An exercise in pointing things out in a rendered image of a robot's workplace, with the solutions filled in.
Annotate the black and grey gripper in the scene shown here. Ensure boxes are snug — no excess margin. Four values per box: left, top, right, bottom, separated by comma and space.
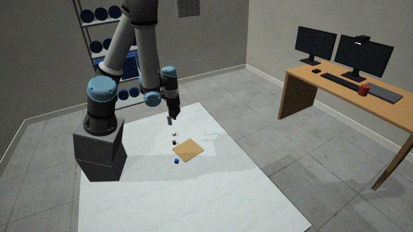
160, 88, 180, 125

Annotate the tan mat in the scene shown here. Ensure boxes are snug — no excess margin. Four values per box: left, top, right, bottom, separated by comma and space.
172, 138, 204, 163

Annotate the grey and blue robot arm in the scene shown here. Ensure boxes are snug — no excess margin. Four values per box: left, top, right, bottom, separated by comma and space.
83, 0, 178, 137

